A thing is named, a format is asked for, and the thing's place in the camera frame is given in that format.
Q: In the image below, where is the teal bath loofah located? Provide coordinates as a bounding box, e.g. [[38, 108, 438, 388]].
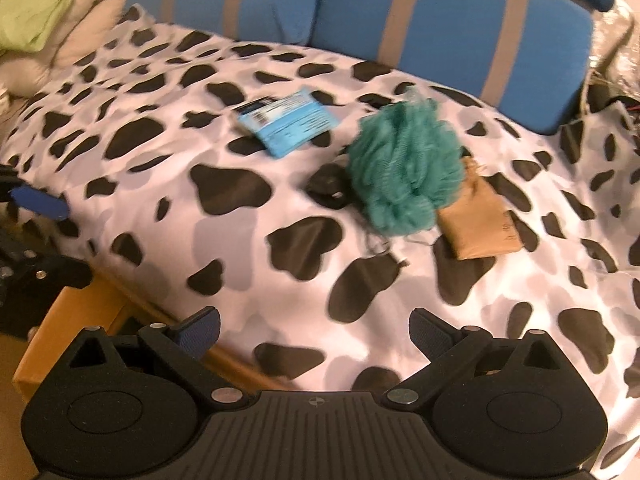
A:
[[346, 86, 464, 237]]

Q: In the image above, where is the small black soft item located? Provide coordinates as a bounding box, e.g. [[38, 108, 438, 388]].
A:
[[305, 162, 354, 210]]

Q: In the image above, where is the beige comforter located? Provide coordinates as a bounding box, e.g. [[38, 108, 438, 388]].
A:
[[0, 0, 147, 102]]

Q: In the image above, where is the light blue packet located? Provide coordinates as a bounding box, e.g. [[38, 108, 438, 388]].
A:
[[235, 88, 342, 157]]

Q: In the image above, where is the cow print blanket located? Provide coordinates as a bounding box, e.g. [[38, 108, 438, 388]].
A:
[[0, 4, 640, 480]]

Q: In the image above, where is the clear plastic bag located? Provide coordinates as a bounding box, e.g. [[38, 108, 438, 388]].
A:
[[579, 0, 640, 127]]

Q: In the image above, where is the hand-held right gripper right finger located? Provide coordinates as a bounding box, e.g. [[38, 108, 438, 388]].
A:
[[382, 308, 572, 410]]

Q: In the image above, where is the green cloth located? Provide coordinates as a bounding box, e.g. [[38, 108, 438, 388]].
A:
[[0, 0, 87, 54]]

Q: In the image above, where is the tan drawstring pouch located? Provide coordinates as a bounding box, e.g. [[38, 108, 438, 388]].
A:
[[436, 156, 524, 261]]

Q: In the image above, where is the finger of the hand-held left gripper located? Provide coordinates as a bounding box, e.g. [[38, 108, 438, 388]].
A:
[[0, 231, 94, 312], [0, 162, 69, 221]]

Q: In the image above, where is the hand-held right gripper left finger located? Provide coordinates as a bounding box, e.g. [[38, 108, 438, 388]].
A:
[[66, 307, 250, 410]]

